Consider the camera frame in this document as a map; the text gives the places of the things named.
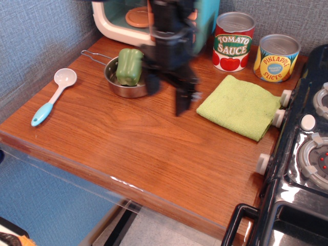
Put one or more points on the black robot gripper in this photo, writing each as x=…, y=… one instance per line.
x=168, y=60

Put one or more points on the green towel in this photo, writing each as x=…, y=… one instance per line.
x=240, y=106

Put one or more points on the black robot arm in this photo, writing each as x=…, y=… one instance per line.
x=170, y=16

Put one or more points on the white stove knob middle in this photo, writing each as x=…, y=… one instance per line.
x=278, y=118

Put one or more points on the white stove knob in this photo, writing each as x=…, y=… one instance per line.
x=278, y=118
x=285, y=98
x=262, y=163

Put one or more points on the small steel pan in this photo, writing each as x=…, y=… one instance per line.
x=125, y=91

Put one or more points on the green toy bell pepper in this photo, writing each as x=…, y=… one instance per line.
x=128, y=71

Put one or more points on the toy microwave teal and white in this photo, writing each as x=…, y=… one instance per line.
x=130, y=21

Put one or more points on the tomato sauce can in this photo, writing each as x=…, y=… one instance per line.
x=232, y=41

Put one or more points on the pineapple slices can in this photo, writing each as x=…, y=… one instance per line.
x=276, y=57

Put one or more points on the white stove knob upper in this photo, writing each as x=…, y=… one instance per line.
x=285, y=98

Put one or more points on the white stove knob lower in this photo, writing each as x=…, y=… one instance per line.
x=262, y=163

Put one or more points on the black toy stove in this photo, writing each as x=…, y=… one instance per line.
x=293, y=197

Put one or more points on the orange fuzzy object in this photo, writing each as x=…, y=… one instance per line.
x=12, y=240

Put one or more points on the white spoon blue handle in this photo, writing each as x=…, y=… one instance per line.
x=64, y=78

